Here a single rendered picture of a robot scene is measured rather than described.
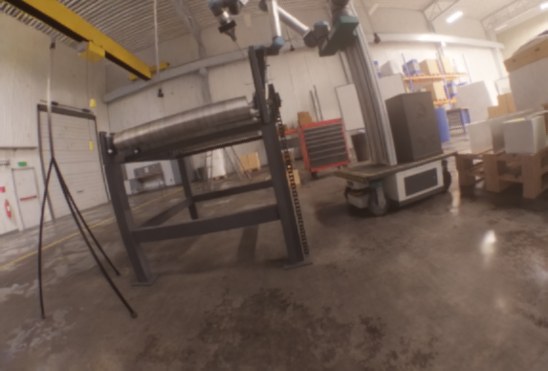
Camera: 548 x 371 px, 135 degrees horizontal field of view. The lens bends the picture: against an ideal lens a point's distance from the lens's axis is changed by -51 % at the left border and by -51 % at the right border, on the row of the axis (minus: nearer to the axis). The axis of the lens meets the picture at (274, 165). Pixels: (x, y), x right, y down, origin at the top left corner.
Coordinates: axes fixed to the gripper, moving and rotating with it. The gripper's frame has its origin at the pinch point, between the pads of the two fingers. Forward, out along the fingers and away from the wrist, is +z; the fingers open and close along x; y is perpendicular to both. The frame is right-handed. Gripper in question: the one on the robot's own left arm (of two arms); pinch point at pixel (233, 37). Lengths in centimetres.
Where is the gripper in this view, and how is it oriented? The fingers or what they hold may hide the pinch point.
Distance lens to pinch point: 182.5
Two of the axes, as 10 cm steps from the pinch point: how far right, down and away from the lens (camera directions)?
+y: -1.6, -7.0, 6.9
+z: 3.8, 6.0, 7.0
